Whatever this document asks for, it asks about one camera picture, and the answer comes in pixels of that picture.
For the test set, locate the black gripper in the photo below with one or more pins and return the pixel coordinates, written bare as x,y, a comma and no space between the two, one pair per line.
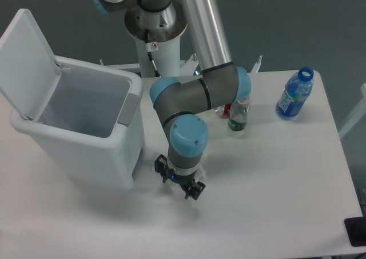
183,177

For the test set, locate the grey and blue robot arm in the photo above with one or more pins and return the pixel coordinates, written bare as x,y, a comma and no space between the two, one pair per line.
178,104

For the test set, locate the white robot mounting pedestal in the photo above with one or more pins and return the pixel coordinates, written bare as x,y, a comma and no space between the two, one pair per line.
166,58

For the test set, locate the black device at edge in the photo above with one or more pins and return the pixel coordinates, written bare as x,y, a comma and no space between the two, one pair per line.
355,228

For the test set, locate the white open trash bin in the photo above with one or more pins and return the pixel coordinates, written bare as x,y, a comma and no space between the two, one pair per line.
85,116

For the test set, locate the blue plastic drink bottle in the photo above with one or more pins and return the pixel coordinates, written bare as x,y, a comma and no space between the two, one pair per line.
296,92

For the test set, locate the clear green-label water bottle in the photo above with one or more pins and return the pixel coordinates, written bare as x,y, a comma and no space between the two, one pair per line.
238,115

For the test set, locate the white paper ball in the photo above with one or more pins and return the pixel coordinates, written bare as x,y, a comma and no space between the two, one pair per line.
173,186
201,171

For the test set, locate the white frame at right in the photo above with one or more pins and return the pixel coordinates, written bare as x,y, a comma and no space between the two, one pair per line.
354,116

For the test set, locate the crushed red soda can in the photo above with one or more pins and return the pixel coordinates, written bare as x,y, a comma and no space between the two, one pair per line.
223,111

